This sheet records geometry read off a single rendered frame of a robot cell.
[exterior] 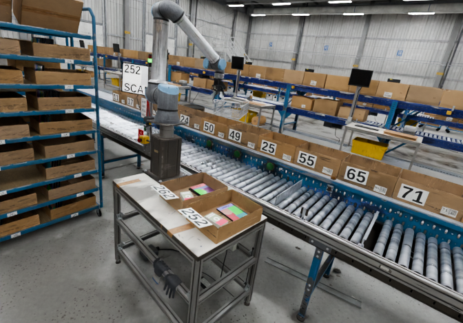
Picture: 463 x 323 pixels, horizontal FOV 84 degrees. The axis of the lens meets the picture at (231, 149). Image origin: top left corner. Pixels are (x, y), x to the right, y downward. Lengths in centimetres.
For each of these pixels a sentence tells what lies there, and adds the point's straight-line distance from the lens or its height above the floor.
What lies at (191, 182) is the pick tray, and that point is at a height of 79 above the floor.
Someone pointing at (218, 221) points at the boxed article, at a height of 79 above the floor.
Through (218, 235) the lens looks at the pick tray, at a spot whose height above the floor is 80.
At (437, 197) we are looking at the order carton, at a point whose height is 100.
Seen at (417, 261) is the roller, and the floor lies 75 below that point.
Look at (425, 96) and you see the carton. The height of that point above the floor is 154.
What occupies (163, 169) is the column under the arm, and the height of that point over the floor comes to 84.
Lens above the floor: 166
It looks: 18 degrees down
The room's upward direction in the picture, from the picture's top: 7 degrees clockwise
